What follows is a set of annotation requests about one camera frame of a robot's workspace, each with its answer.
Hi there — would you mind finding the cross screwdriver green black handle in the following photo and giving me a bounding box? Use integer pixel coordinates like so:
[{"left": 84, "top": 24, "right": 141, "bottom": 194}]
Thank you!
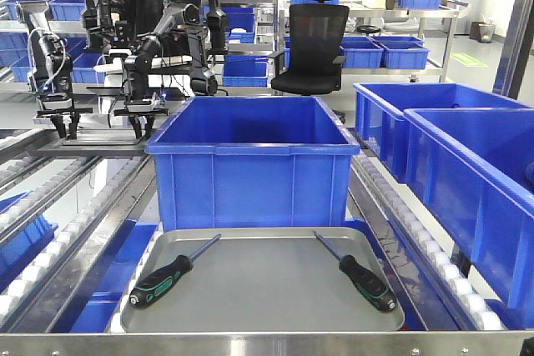
[{"left": 128, "top": 233, "right": 221, "bottom": 308}]

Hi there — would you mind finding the distant black robot arm left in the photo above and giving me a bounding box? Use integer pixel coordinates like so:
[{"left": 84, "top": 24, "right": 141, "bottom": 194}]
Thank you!
[{"left": 17, "top": 1, "right": 93, "bottom": 140}]

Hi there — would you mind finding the blue bin behind tray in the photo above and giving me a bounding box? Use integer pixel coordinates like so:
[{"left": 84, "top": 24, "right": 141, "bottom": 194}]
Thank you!
[{"left": 146, "top": 97, "right": 360, "bottom": 231}]

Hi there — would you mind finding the large grey metal tray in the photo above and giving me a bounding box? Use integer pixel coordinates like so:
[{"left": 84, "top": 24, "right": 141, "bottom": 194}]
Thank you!
[{"left": 120, "top": 227, "right": 405, "bottom": 333}]

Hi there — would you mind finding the blue bin right far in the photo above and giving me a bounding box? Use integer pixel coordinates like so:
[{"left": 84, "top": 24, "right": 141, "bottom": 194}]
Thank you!
[{"left": 353, "top": 83, "right": 526, "bottom": 183}]

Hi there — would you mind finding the black office chair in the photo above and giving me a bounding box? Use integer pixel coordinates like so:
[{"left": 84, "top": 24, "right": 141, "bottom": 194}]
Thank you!
[{"left": 270, "top": 0, "right": 350, "bottom": 96}]

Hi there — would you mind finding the blue bin right near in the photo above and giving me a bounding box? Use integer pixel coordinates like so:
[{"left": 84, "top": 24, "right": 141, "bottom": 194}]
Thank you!
[{"left": 405, "top": 108, "right": 533, "bottom": 328}]

